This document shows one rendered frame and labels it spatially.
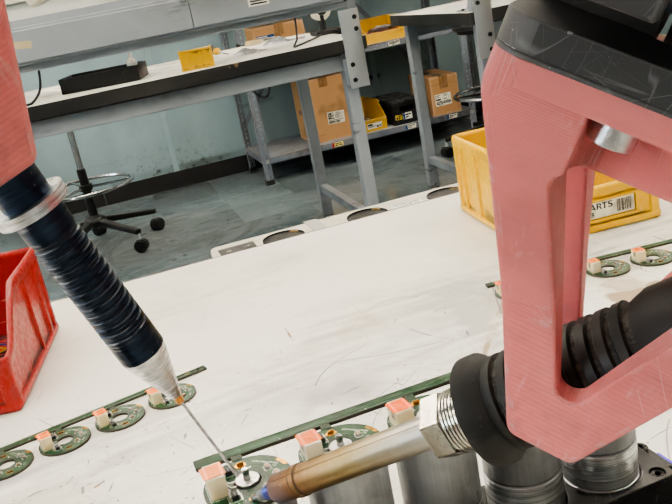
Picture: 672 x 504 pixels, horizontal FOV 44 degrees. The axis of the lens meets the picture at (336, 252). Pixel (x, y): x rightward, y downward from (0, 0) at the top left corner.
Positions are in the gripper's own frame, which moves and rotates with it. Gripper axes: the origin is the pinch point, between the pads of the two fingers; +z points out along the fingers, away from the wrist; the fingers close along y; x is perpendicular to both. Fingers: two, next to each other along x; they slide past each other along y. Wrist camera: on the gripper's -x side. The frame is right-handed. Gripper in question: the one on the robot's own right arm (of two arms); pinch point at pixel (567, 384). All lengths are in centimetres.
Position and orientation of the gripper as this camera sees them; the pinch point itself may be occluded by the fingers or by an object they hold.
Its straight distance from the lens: 17.9
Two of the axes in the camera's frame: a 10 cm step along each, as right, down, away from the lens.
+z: -2.7, 8.3, 4.8
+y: -4.1, 3.5, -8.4
